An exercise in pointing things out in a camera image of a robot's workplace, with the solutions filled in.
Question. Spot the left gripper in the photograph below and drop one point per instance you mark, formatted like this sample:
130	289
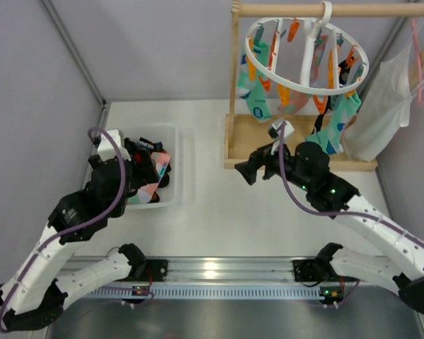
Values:
134	163

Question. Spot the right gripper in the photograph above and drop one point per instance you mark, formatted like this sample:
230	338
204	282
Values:
266	162

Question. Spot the pink sock front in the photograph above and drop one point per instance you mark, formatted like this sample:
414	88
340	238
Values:
144	194

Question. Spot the argyle red orange sock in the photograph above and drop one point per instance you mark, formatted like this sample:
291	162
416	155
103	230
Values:
164	182

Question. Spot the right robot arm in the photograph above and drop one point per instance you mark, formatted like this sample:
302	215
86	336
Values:
332	196

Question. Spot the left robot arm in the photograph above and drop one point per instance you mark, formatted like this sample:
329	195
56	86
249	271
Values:
39	294

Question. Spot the black sock on hanger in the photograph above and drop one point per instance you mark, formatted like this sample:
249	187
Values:
330	99

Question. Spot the white round clip hanger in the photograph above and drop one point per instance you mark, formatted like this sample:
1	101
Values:
343	47

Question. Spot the wooden clothes rack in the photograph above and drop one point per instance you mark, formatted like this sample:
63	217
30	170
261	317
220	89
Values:
242	133

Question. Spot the teal sock left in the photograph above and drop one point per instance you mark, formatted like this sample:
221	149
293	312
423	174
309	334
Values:
252	91

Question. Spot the teal sock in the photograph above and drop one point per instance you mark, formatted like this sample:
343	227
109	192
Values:
328	138
252	91

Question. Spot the teal sock right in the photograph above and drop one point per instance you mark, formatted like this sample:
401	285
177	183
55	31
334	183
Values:
328	138

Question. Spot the white cloth garment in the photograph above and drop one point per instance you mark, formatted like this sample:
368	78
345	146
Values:
385	109

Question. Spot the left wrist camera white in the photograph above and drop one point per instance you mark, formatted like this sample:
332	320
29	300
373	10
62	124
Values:
106	150

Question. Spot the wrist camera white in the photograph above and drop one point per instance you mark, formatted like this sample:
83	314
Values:
106	150
280	128

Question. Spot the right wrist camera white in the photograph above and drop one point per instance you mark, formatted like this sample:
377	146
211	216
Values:
280	128

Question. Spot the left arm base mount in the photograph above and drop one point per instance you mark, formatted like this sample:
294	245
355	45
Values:
155	271

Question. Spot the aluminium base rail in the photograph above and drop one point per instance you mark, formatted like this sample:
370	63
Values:
226	270

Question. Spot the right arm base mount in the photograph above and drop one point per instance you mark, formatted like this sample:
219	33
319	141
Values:
304	271

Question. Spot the grey slotted cable duct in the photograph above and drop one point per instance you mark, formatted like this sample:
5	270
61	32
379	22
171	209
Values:
241	292

